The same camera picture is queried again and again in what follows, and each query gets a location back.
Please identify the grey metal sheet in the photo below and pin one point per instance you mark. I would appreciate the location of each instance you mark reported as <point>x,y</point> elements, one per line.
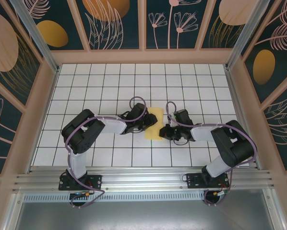
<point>143,215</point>

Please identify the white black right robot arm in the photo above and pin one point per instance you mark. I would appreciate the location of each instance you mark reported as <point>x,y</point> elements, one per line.
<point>234,146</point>

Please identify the wall panel pink oval grass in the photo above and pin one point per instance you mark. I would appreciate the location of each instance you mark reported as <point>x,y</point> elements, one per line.
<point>230,14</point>

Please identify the wall panel orange circle leaves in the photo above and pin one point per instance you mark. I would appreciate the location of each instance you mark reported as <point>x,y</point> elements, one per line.
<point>105,14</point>

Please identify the yellow cloth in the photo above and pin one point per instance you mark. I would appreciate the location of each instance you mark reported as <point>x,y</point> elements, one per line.
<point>151,134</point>

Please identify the wall panel orange oval fern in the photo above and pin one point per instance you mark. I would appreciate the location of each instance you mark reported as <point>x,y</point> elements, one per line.
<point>263,67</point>

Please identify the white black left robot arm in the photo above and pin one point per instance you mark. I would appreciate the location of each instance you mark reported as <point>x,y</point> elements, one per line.
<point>83,136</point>

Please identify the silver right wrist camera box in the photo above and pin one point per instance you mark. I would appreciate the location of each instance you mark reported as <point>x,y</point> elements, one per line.
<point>171,120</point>

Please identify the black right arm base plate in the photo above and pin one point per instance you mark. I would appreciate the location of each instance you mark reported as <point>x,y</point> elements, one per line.
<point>194,182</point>

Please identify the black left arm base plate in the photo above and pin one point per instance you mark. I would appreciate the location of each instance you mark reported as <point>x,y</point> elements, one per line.
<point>95,182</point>

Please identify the aluminium side rail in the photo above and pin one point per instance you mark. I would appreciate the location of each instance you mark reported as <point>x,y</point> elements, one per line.
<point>238,107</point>

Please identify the wall panel orange oval feather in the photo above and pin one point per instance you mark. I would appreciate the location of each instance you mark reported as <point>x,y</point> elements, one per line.
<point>52,33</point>

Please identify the wall panel large pink oval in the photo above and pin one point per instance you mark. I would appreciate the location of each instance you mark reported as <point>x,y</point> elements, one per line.
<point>2,48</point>

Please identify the long aluminium mounting rail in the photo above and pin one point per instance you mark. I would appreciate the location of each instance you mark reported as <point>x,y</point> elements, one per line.
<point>143,179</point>

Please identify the wall panel pink flowers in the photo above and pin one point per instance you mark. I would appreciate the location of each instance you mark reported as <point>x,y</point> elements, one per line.
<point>172,24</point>

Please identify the aluminium corner post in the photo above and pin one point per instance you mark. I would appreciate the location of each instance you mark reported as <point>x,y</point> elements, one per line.
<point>246,36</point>
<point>37,36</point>

